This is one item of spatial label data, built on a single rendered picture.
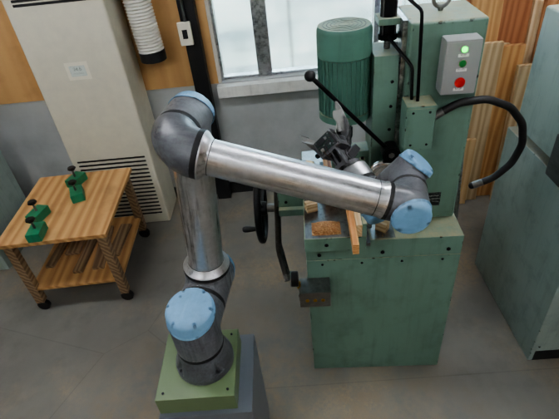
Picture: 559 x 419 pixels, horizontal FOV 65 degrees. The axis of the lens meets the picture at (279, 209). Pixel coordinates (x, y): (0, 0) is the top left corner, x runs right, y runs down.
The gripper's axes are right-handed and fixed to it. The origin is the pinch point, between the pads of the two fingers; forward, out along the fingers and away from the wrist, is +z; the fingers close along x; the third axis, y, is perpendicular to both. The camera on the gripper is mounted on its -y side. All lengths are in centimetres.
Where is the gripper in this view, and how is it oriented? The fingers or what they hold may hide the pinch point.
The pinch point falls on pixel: (319, 119)
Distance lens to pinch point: 135.9
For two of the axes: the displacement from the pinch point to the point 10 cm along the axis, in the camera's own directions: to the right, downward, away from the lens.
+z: -4.7, -8.0, 3.6
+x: -6.5, 5.9, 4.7
